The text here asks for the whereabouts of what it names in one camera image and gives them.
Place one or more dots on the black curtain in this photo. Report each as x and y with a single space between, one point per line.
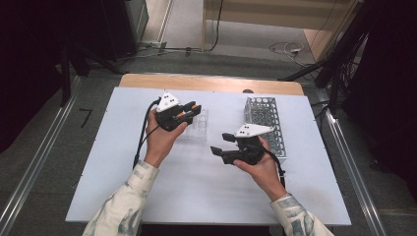
29 65
390 82

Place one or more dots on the light wooden furniture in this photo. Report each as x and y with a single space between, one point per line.
262 13

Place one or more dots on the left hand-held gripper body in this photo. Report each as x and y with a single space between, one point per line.
167 114

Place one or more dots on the person's right hand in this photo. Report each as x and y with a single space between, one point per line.
265 173

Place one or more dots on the person's left hand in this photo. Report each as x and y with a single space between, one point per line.
160 144

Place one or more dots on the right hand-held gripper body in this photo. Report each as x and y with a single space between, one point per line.
249 154

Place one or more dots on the grey power strip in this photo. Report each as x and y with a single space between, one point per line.
153 44

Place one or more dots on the dark equipment cabinet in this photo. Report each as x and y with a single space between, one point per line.
137 19

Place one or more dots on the clear plastic tube rack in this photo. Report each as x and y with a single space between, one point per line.
200 126

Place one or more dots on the white board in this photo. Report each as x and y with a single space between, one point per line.
203 190

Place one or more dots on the perforated metal tube rack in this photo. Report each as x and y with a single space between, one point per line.
262 111

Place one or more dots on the aluminium floor rail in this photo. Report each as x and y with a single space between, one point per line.
36 160
347 157

